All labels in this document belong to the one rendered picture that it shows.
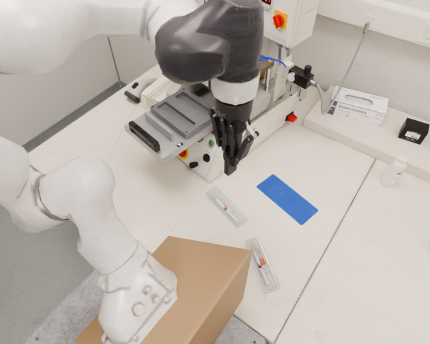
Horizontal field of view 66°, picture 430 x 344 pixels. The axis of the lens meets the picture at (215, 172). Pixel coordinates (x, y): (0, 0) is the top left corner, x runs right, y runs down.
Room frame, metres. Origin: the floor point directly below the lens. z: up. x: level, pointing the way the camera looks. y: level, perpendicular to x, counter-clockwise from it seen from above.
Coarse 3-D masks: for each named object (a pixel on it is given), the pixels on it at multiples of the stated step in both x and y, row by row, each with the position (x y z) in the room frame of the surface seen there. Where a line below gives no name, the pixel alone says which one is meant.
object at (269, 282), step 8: (248, 240) 0.53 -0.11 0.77; (256, 240) 0.53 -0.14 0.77; (248, 248) 0.50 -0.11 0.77; (256, 248) 0.50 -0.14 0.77; (256, 256) 0.47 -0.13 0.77; (264, 256) 0.47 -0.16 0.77; (256, 264) 0.44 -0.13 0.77; (264, 264) 0.44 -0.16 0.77; (264, 272) 0.41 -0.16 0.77; (272, 272) 0.41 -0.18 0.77; (264, 280) 0.39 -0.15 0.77; (272, 280) 0.39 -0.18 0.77; (264, 288) 0.36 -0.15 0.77; (272, 288) 0.36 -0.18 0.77
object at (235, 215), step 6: (216, 186) 0.75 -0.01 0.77; (210, 192) 0.72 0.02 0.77; (216, 192) 0.72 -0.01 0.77; (222, 192) 0.72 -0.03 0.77; (210, 198) 0.70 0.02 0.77; (216, 198) 0.70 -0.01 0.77; (222, 198) 0.70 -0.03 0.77; (228, 198) 0.70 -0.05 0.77; (216, 204) 0.67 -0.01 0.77; (222, 204) 0.67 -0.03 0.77; (228, 204) 0.67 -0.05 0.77; (234, 204) 0.67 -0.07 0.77; (222, 210) 0.64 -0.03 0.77; (228, 210) 0.64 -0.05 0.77; (234, 210) 0.64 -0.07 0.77; (240, 210) 0.64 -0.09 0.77; (228, 216) 0.62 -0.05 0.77; (234, 216) 0.62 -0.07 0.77; (240, 216) 0.62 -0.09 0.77; (246, 216) 0.62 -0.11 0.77; (234, 222) 0.60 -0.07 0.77; (240, 222) 0.60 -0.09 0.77
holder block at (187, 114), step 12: (180, 96) 1.03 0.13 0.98; (192, 96) 1.01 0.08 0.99; (156, 108) 0.94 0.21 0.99; (168, 108) 0.96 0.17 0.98; (180, 108) 0.94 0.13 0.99; (192, 108) 0.96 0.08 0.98; (204, 108) 0.95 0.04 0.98; (168, 120) 0.88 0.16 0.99; (180, 120) 0.89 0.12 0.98; (192, 120) 0.88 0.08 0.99; (204, 120) 0.88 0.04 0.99; (180, 132) 0.83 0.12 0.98; (192, 132) 0.83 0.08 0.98
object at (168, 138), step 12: (144, 120) 0.90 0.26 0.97; (156, 120) 0.86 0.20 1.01; (132, 132) 0.84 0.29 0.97; (156, 132) 0.84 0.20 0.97; (168, 132) 0.80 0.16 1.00; (204, 132) 0.85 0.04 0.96; (144, 144) 0.79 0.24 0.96; (168, 144) 0.78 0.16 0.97; (192, 144) 0.81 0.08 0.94; (156, 156) 0.74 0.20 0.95; (168, 156) 0.73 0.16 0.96
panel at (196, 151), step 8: (208, 136) 0.88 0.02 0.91; (200, 144) 0.89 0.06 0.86; (208, 144) 0.87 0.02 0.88; (192, 152) 0.89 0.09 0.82; (200, 152) 0.87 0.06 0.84; (208, 152) 0.85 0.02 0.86; (184, 160) 0.89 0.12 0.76; (192, 160) 0.87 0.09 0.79; (200, 160) 0.85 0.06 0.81; (208, 160) 0.83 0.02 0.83; (200, 168) 0.83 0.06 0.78; (208, 168) 0.82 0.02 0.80
